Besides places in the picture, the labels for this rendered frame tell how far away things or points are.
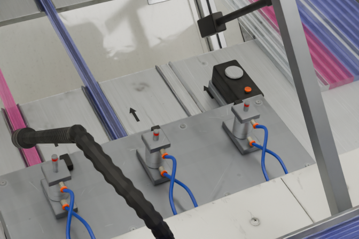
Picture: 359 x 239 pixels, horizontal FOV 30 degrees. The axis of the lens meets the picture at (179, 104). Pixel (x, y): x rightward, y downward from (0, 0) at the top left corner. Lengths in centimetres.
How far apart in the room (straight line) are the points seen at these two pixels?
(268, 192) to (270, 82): 27
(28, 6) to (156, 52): 97
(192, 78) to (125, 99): 10
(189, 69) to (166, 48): 106
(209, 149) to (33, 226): 21
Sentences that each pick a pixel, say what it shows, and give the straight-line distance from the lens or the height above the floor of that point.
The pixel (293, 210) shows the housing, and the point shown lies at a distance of 70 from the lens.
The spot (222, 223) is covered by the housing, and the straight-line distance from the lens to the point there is 68.
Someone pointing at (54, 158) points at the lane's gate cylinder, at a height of 122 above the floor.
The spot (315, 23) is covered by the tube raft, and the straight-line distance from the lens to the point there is 105.
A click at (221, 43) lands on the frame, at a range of 172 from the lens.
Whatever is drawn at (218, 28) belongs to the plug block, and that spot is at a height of 120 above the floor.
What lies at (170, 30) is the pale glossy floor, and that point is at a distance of 201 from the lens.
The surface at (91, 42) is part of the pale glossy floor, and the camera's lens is 194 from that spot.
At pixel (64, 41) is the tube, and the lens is 97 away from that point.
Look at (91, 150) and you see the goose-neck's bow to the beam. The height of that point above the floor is 153.
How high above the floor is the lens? 187
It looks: 70 degrees down
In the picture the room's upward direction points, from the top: 81 degrees clockwise
